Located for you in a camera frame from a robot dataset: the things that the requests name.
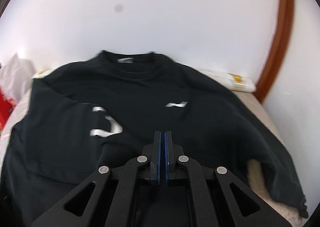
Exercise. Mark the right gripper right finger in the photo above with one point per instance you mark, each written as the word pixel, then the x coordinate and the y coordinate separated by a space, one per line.
pixel 216 197

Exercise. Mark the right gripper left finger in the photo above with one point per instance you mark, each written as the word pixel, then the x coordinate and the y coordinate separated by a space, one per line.
pixel 109 196

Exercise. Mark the black long-sleeve sweatshirt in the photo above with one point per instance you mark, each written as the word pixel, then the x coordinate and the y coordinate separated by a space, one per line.
pixel 166 204

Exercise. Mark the striped beige mattress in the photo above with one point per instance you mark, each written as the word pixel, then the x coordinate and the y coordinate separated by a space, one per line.
pixel 64 138

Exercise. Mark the red paper shopping bag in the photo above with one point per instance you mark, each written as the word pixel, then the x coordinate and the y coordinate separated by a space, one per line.
pixel 6 108

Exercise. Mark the white Miniso paper bag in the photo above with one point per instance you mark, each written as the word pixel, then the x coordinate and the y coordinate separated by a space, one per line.
pixel 16 78

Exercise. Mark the brown wooden bed frame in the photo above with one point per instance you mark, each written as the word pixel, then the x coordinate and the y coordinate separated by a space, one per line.
pixel 278 49

